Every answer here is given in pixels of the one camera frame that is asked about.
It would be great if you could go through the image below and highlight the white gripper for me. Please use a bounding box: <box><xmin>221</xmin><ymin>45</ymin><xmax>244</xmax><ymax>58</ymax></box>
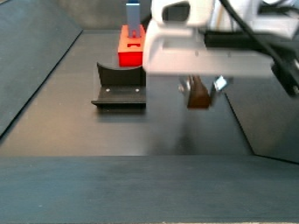
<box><xmin>143</xmin><ymin>0</ymin><xmax>299</xmax><ymax>105</ymax></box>

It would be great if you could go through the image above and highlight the light blue rectangular peg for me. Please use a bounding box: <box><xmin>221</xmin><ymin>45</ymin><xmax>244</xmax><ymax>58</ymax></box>
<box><xmin>125</xmin><ymin>3</ymin><xmax>140</xmax><ymax>38</ymax></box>

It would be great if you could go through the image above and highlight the red peg board block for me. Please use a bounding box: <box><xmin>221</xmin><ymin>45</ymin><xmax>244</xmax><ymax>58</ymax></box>
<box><xmin>117</xmin><ymin>24</ymin><xmax>145</xmax><ymax>67</ymax></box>

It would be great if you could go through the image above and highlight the dark blue rectangular peg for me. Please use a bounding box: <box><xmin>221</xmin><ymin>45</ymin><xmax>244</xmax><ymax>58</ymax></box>
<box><xmin>128</xmin><ymin>0</ymin><xmax>139</xmax><ymax>4</ymax></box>

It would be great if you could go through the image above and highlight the black curved fixture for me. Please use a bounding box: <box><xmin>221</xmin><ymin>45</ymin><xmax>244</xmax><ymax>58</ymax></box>
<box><xmin>91</xmin><ymin>64</ymin><xmax>145</xmax><ymax>107</ymax></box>

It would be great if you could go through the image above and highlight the brown three-prong peg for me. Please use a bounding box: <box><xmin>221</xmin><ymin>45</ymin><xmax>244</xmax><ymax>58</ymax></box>
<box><xmin>187</xmin><ymin>76</ymin><xmax>211</xmax><ymax>109</ymax></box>

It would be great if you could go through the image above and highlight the black cable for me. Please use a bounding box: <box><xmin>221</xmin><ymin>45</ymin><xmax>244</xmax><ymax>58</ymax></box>
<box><xmin>219</xmin><ymin>0</ymin><xmax>299</xmax><ymax>77</ymax></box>

